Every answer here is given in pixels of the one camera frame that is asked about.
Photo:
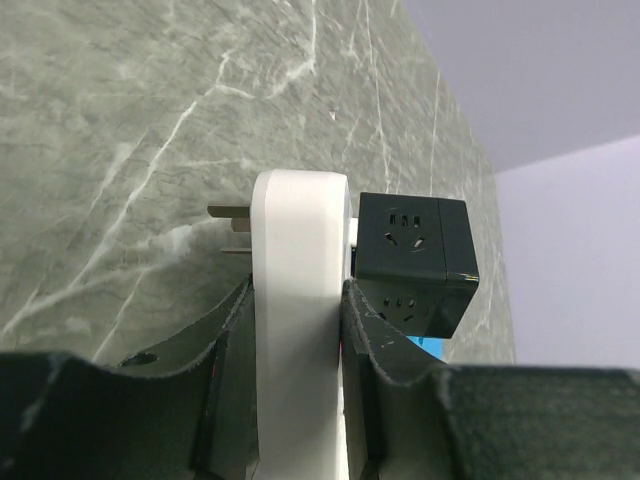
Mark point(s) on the black socket adapter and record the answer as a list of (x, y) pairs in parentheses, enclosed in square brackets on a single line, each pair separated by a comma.
[(415, 262)]

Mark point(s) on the blue plug adapter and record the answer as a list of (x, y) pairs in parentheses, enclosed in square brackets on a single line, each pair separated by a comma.
[(433, 346)]

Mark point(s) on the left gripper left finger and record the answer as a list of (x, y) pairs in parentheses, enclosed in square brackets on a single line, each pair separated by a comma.
[(184, 408)]

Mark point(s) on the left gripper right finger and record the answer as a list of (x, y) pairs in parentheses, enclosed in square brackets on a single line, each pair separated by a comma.
[(411, 416)]

